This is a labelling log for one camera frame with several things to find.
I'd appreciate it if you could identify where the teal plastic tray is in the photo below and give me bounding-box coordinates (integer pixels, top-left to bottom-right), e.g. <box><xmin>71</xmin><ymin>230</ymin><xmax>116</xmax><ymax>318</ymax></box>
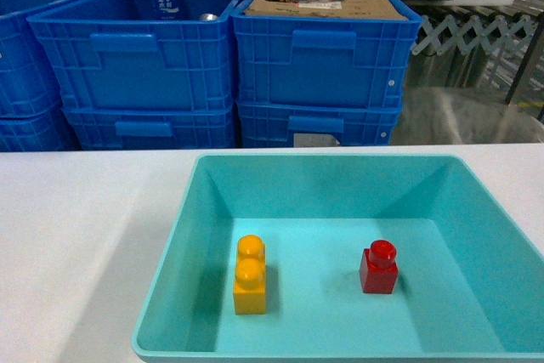
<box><xmin>132</xmin><ymin>153</ymin><xmax>543</xmax><ymax>362</ymax></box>

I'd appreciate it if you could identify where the blue crate upper right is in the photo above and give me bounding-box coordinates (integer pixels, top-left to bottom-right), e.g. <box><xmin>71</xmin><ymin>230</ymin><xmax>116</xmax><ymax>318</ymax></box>
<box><xmin>232</xmin><ymin>0</ymin><xmax>422</xmax><ymax>109</ymax></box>

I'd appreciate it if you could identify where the yellow two-stud toy block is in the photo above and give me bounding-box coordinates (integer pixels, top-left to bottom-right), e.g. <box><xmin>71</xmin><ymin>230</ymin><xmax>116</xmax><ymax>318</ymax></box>
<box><xmin>233</xmin><ymin>235</ymin><xmax>267</xmax><ymax>315</ymax></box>

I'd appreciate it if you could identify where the blue crate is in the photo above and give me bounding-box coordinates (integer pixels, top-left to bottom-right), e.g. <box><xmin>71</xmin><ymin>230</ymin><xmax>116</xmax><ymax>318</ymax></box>
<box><xmin>62</xmin><ymin>107</ymin><xmax>235</xmax><ymax>150</ymax></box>
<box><xmin>236</xmin><ymin>101</ymin><xmax>402</xmax><ymax>149</ymax></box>
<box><xmin>28</xmin><ymin>0</ymin><xmax>236</xmax><ymax>111</ymax></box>
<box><xmin>1</xmin><ymin>0</ymin><xmax>75</xmax><ymax>118</ymax></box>
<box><xmin>232</xmin><ymin>0</ymin><xmax>422</xmax><ymax>109</ymax></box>

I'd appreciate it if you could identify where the red one-stud toy block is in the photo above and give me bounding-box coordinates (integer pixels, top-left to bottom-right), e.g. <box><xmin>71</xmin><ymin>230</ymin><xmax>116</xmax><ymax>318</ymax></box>
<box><xmin>359</xmin><ymin>239</ymin><xmax>399</xmax><ymax>294</ymax></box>

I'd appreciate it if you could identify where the expandable roller conveyor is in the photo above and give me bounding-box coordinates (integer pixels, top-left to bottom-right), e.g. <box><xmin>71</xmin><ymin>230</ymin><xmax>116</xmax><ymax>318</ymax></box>
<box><xmin>411</xmin><ymin>14</ymin><xmax>536</xmax><ymax>56</ymax></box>

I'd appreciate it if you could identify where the blue crate upper left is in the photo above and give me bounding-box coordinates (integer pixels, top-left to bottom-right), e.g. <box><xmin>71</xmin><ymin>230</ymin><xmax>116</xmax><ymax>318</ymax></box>
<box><xmin>28</xmin><ymin>0</ymin><xmax>236</xmax><ymax>111</ymax></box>

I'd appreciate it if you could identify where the blue crate far left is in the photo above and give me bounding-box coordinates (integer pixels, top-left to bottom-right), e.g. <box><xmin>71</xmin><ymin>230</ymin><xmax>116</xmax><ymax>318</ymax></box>
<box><xmin>1</xmin><ymin>0</ymin><xmax>75</xmax><ymax>118</ymax></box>

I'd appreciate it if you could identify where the blue crate lower right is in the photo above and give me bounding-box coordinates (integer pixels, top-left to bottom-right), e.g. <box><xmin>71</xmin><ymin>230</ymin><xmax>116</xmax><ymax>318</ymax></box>
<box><xmin>236</xmin><ymin>101</ymin><xmax>402</xmax><ymax>149</ymax></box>

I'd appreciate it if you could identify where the blue crate lower left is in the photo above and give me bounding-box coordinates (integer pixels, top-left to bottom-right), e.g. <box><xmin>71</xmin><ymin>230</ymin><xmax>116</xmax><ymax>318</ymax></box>
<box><xmin>62</xmin><ymin>107</ymin><xmax>235</xmax><ymax>150</ymax></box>

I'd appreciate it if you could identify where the silver can top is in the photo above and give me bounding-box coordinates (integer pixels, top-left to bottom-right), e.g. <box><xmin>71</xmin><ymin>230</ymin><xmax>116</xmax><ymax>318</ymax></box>
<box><xmin>199</xmin><ymin>13</ymin><xmax>219</xmax><ymax>22</ymax></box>

